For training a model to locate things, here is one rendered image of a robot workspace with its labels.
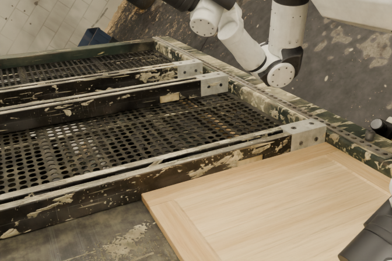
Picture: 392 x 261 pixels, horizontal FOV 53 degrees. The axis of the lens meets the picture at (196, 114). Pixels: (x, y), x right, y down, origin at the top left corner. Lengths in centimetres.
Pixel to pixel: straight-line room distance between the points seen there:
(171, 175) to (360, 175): 47
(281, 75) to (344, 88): 142
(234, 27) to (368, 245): 67
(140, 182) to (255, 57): 43
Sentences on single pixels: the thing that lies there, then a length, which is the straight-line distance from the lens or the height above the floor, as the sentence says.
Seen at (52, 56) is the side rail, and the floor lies 134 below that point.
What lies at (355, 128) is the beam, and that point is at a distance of 125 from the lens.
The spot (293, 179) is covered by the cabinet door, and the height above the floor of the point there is 105.
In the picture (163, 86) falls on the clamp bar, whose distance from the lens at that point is 148.
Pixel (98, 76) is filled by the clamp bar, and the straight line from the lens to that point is 167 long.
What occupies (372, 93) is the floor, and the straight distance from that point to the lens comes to 237.
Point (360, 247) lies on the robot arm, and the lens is 49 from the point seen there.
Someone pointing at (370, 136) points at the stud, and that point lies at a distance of 117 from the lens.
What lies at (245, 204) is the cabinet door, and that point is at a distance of 91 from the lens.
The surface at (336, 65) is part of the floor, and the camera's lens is 260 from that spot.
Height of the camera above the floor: 184
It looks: 34 degrees down
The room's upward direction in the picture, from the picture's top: 58 degrees counter-clockwise
